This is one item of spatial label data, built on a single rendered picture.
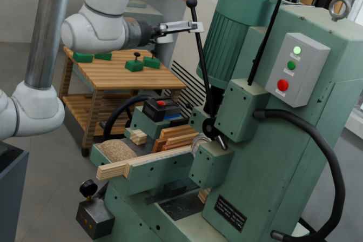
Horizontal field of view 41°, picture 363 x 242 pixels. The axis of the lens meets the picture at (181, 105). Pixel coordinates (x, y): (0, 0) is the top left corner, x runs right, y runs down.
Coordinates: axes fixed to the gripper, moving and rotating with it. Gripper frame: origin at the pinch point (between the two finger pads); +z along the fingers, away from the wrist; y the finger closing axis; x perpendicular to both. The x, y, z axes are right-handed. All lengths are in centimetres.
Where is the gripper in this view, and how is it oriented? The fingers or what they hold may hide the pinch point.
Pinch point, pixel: (184, 33)
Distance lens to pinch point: 149.9
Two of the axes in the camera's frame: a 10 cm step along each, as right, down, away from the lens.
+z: 7.2, -1.1, 6.9
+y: 6.7, -1.4, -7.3
